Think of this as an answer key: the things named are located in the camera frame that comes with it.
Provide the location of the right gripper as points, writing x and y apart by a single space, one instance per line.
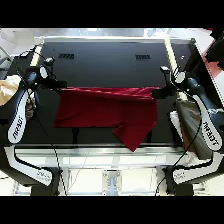
163 92

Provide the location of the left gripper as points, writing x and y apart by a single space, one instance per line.
57 84

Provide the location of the red T-shirt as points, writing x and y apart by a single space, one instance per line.
106 110

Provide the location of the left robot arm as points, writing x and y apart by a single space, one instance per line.
18 123

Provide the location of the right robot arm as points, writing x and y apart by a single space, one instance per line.
210 130

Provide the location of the white garment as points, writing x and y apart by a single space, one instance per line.
175 125

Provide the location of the brown checked garment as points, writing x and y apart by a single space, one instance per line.
31 108

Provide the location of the grey garment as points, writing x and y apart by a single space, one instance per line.
191 128

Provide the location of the cream garment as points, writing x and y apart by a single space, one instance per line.
8 90

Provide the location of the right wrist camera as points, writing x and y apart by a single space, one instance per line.
165 74

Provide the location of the silver frame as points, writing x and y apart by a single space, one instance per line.
111 156

